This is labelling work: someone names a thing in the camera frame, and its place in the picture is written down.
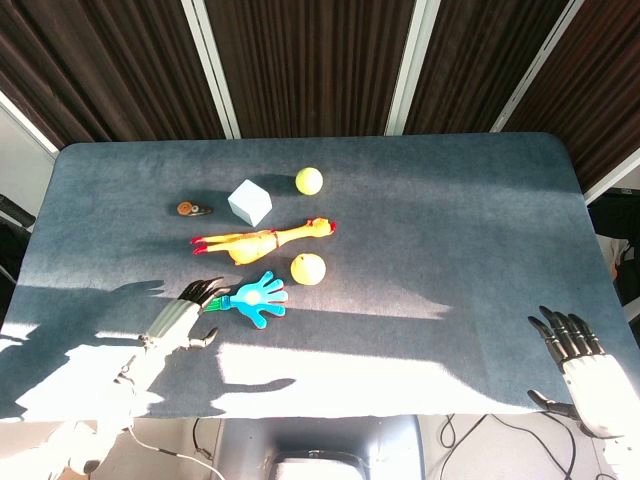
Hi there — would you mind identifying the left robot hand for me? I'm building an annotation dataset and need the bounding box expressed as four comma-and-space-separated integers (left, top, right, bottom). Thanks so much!
142, 276, 232, 354

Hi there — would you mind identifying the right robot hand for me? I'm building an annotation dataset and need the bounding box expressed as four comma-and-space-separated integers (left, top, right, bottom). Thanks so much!
527, 305, 632, 439

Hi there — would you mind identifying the blue hand clapper toy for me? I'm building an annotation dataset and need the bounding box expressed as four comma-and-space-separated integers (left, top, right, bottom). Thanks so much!
202, 270, 290, 331

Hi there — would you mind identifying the robot base body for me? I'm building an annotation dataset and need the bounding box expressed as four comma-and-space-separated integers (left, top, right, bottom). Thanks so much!
219, 415, 426, 480

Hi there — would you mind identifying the small brown round toy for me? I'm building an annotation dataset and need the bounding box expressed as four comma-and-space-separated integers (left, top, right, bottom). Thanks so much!
174, 200, 214, 219

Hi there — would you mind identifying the yellow rubber chicken toy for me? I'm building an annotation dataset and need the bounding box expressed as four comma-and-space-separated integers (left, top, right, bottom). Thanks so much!
190, 216, 338, 266

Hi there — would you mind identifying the black chair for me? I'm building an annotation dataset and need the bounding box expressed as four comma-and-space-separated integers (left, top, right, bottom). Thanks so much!
587, 187, 640, 307

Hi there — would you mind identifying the light blue cube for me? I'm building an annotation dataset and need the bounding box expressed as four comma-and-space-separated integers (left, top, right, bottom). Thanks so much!
227, 178, 274, 228

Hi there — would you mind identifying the yellow round fruit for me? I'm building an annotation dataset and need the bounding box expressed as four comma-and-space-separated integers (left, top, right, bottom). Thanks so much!
290, 252, 327, 287

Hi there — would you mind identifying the yellow-green tennis ball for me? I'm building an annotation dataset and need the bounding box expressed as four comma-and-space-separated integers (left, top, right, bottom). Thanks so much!
294, 166, 325, 196

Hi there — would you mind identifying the blue-grey table cloth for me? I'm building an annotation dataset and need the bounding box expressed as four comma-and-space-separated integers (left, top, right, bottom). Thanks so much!
0, 131, 640, 420

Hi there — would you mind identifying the dark brown curtain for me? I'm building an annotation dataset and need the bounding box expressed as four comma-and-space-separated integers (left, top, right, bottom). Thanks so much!
0, 0, 640, 187

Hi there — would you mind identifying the black cable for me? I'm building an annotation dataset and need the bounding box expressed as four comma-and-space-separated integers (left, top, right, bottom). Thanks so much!
435, 412, 596, 480

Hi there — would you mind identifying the white cable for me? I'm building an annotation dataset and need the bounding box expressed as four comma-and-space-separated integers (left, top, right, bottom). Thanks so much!
127, 419, 226, 480

